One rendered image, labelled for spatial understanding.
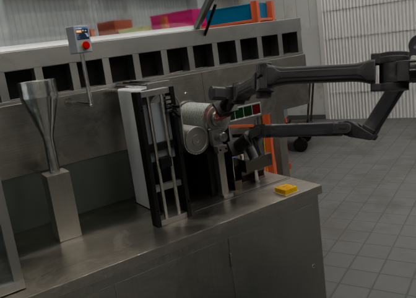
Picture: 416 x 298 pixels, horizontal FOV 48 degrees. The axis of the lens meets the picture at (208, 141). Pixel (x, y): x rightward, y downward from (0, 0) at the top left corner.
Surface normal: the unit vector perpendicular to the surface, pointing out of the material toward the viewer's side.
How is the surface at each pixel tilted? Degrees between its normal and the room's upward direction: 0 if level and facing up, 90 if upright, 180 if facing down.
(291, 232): 90
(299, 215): 90
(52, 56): 90
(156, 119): 90
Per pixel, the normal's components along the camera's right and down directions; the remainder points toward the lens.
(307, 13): -0.53, 0.25
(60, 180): 0.55, 0.11
